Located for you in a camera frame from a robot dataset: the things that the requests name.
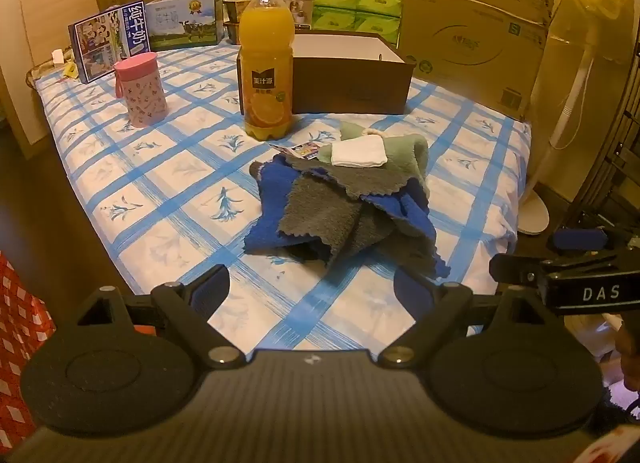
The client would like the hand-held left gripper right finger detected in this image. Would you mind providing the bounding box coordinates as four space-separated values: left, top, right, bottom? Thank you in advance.
377 267 545 370

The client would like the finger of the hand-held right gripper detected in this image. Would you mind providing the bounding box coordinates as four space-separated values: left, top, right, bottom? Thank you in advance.
489 244 640 290
548 226 640 254

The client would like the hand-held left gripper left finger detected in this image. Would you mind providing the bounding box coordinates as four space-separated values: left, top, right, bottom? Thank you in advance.
75 264 247 370

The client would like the blue towel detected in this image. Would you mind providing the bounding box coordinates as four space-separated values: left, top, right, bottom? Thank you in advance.
244 160 451 279

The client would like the grey towel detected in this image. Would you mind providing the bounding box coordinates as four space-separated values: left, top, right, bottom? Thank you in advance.
277 155 441 269

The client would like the green fluffy towel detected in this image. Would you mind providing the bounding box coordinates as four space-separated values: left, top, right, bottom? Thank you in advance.
318 122 431 194

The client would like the white cloth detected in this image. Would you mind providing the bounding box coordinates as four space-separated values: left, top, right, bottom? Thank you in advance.
331 137 387 168

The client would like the brown box with white inside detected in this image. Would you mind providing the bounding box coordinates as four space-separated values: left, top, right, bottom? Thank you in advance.
236 30 416 116

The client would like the black metal rack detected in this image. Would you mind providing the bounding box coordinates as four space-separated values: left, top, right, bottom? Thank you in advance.
570 8 640 244

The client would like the blue checked bed sheet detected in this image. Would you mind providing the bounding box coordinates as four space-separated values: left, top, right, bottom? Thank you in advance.
30 35 533 359

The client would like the white standing fan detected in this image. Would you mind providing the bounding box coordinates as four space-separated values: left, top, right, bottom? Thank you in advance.
517 0 601 236

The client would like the small plastic packet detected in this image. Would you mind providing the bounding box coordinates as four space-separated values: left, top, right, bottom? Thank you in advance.
268 143 323 162

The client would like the red white patterned bag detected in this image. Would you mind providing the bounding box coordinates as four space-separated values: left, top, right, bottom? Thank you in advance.
0 250 56 436

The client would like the pink patterned cup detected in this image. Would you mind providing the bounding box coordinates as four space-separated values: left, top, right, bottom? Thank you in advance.
114 54 167 128

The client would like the large cardboard box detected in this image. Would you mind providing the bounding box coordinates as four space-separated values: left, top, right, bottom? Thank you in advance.
397 0 558 121

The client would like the orange juice bottle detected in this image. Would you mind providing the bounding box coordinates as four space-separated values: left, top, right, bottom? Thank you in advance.
238 0 296 140

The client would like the blue green gift box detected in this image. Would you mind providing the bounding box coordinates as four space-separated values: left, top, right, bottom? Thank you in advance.
145 0 226 51

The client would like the blue printed milk carton box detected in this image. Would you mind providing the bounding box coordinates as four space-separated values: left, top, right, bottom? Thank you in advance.
67 0 152 84

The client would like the orange snack box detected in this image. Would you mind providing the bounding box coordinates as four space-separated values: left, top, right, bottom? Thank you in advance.
223 0 253 22

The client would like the green tissue pack bundle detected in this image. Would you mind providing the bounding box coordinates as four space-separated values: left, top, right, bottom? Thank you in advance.
312 0 405 48

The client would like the white appliance box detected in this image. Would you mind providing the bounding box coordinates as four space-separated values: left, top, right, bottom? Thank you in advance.
278 0 315 34

